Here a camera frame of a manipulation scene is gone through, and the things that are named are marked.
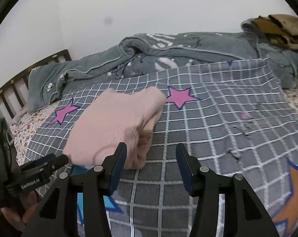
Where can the person's left hand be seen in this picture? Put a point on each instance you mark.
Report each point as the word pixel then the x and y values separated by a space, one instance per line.
pixel 19 213

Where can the pink knit sweater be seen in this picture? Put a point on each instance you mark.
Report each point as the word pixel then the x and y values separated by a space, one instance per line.
pixel 114 118

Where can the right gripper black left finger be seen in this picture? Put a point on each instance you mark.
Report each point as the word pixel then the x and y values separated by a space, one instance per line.
pixel 56 214

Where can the brown clothes pile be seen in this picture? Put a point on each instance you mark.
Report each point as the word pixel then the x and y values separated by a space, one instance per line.
pixel 280 30

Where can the grey-green fleece blanket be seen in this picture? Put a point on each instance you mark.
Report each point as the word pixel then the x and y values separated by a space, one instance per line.
pixel 142 54

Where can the dark wooden headboard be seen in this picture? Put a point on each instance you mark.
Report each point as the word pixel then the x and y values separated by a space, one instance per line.
pixel 13 94

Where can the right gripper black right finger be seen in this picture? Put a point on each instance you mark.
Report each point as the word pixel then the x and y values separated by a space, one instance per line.
pixel 244 213

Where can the grey checked quilt with stars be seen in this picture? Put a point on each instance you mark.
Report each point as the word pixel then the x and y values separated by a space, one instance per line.
pixel 236 120

